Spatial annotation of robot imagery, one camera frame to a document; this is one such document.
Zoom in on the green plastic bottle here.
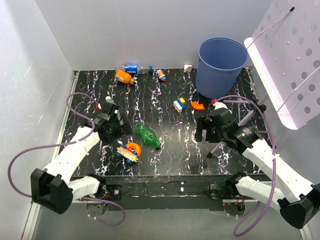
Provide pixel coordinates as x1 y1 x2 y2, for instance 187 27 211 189
134 123 162 149

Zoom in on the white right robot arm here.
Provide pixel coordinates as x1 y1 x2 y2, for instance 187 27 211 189
195 108 320 229

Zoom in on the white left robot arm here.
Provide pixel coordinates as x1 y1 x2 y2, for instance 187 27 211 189
30 97 132 214

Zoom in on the blue plastic bin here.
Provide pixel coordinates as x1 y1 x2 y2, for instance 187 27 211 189
195 37 249 99

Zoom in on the orange curved toy piece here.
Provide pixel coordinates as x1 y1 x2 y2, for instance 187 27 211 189
190 101 205 111

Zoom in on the beige toy car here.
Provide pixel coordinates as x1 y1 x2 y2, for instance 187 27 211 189
116 145 138 164

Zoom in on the white blue yellow block stack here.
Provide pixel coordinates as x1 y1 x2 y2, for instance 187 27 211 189
173 97 186 113

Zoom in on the orange juice bottle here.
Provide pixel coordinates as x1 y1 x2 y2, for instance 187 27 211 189
115 70 137 85

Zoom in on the small white corner block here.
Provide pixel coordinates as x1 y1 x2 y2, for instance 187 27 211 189
183 64 193 73

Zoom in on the clear Pepsi bottle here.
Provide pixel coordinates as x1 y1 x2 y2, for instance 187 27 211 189
115 63 154 76

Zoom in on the small toy figure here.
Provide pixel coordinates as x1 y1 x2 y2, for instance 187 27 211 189
157 69 167 82

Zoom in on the white perforated panel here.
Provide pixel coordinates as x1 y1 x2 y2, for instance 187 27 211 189
244 0 320 130

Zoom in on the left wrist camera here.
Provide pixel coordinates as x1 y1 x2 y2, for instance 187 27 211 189
96 102 119 121

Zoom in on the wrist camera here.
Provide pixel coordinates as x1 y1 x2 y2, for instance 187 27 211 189
96 102 119 121
211 99 230 114

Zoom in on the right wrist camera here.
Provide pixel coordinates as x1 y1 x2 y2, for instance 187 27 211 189
211 99 230 114

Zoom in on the orange ring toy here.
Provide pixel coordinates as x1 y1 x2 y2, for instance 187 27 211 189
126 142 142 158

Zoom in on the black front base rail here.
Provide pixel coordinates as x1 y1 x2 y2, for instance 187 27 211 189
70 173 272 212

